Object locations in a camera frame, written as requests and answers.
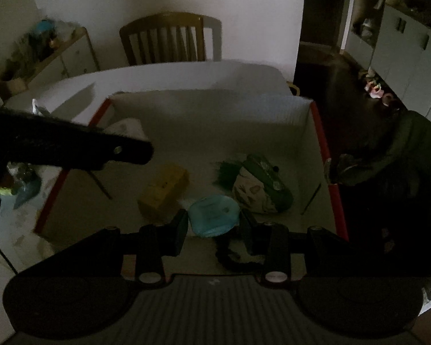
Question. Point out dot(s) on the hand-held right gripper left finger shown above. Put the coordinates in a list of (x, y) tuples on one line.
[(180, 231)]

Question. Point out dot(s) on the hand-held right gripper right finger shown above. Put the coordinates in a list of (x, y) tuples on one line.
[(249, 233)]

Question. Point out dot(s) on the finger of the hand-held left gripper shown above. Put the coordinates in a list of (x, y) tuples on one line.
[(129, 151)]

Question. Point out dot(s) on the blue round pouch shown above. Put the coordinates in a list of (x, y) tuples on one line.
[(213, 215)]

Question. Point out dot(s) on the red cardboard box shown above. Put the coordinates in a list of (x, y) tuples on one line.
[(208, 125)]

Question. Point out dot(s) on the white plastic packet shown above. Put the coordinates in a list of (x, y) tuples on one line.
[(125, 128)]

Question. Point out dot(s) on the black hair scrunchie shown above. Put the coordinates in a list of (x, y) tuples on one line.
[(233, 264)]

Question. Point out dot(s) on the yellow small box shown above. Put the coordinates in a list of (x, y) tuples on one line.
[(161, 190)]

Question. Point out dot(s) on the green frog plush toy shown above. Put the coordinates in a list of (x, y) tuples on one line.
[(258, 187)]

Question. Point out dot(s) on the small cardboard box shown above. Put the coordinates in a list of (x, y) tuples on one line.
[(16, 86)]

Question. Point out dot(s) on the white wooden sideboard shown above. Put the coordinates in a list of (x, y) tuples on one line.
[(72, 57)]

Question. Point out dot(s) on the blue globe toy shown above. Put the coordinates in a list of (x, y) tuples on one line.
[(45, 27)]

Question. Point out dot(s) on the wooden chair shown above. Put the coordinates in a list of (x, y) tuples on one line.
[(161, 39)]

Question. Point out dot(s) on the dark green jacket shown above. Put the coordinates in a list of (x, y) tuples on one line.
[(398, 205)]

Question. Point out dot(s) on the row of shoes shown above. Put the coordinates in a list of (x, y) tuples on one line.
[(377, 88)]

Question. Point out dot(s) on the brown entrance door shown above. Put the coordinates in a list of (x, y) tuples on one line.
[(323, 7)]

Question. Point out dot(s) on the white hallway cabinet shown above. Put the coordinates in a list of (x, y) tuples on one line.
[(409, 54)]

